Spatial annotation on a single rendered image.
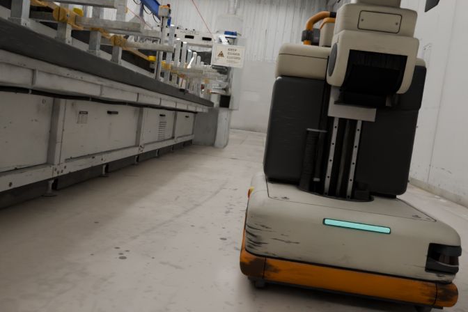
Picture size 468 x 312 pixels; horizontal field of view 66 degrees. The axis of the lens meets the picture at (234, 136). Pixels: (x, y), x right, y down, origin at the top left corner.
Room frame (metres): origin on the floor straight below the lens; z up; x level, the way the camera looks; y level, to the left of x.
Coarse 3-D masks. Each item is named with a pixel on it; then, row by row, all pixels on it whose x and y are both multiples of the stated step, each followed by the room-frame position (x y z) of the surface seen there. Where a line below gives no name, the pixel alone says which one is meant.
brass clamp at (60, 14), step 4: (56, 8) 1.32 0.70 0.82; (60, 8) 1.32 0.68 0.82; (64, 8) 1.34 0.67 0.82; (56, 12) 1.32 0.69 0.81; (60, 12) 1.32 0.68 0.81; (64, 12) 1.32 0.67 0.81; (68, 12) 1.34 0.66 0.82; (72, 12) 1.37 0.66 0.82; (56, 16) 1.32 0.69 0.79; (60, 16) 1.32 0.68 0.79; (64, 16) 1.32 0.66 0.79; (68, 16) 1.33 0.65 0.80; (72, 16) 1.37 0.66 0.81; (56, 20) 1.34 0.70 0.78; (60, 20) 1.33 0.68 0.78; (64, 20) 1.34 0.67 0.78; (68, 20) 1.35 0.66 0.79; (72, 20) 1.37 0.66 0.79; (72, 24) 1.38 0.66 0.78; (76, 24) 1.40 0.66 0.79; (72, 28) 1.44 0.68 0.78; (76, 28) 1.43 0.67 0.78; (80, 28) 1.44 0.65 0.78
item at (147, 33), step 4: (84, 28) 1.65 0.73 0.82; (108, 32) 1.65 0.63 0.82; (112, 32) 1.64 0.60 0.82; (116, 32) 1.64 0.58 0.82; (120, 32) 1.64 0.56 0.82; (124, 32) 1.64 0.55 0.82; (128, 32) 1.63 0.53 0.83; (132, 32) 1.63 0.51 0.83; (136, 32) 1.63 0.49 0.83; (144, 32) 1.63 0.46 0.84; (148, 32) 1.63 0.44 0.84; (152, 32) 1.63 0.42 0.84; (156, 32) 1.63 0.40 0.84; (160, 32) 1.63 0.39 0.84; (140, 36) 1.66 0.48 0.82; (144, 36) 1.64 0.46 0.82; (148, 36) 1.63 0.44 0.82; (152, 36) 1.63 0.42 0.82; (156, 36) 1.63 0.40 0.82; (160, 36) 1.64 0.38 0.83
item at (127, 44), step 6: (102, 42) 1.90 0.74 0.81; (108, 42) 1.90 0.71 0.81; (126, 42) 1.89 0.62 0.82; (132, 42) 1.89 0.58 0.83; (138, 42) 1.89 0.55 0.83; (144, 42) 1.89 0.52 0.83; (138, 48) 1.90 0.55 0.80; (144, 48) 1.88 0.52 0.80; (150, 48) 1.88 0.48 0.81; (156, 48) 1.88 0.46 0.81; (162, 48) 1.88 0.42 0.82; (168, 48) 1.88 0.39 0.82
